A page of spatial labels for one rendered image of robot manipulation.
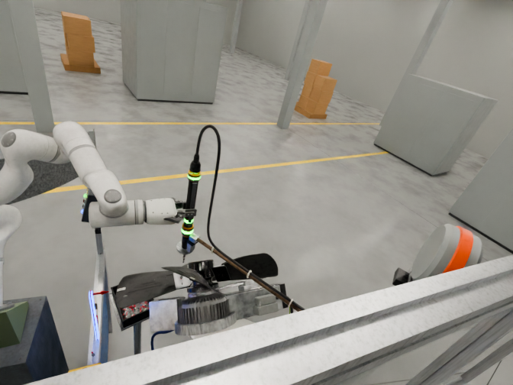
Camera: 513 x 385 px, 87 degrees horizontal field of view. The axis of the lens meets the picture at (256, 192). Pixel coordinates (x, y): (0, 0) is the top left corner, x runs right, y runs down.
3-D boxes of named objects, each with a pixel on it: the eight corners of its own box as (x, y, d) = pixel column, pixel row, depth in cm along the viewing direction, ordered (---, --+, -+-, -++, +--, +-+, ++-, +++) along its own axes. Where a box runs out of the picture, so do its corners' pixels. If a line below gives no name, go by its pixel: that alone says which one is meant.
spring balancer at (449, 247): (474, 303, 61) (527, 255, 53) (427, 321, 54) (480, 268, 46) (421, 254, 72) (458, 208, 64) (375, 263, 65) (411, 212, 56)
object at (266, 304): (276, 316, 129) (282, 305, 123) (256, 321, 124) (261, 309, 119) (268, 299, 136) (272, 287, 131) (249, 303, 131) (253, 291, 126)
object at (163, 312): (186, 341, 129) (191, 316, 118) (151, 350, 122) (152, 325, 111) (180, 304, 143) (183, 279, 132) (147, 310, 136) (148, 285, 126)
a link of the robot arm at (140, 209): (134, 213, 97) (143, 212, 98) (135, 229, 91) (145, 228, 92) (133, 194, 93) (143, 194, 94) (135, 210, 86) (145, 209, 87)
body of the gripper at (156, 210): (140, 211, 98) (172, 208, 103) (142, 230, 91) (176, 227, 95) (140, 194, 94) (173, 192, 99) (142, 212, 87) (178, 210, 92)
